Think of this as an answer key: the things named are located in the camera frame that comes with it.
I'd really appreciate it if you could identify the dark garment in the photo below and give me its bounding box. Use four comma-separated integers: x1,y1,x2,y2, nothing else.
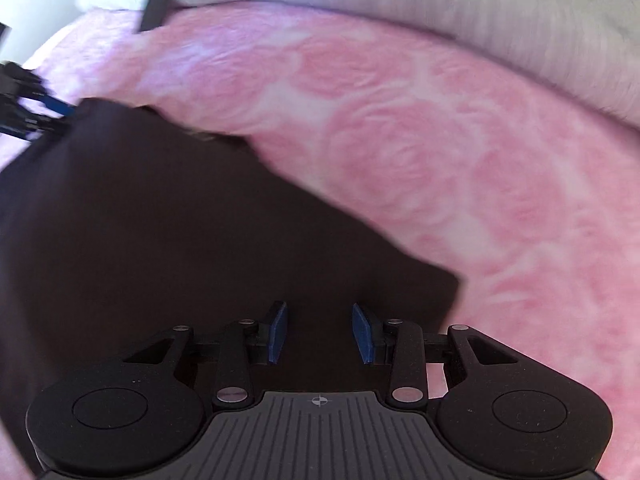
0,97,462,480

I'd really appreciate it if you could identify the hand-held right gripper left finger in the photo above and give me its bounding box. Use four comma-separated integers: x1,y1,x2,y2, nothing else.
122,301,290,409

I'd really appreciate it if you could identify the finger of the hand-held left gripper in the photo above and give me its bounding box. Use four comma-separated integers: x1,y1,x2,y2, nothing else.
0,102,66,142
0,61,79,117

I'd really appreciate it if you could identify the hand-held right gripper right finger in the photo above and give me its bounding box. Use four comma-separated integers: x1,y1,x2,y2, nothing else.
352,302,523,404

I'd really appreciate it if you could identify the pink floral blanket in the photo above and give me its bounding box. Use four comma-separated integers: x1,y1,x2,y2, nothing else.
0,2,640,480

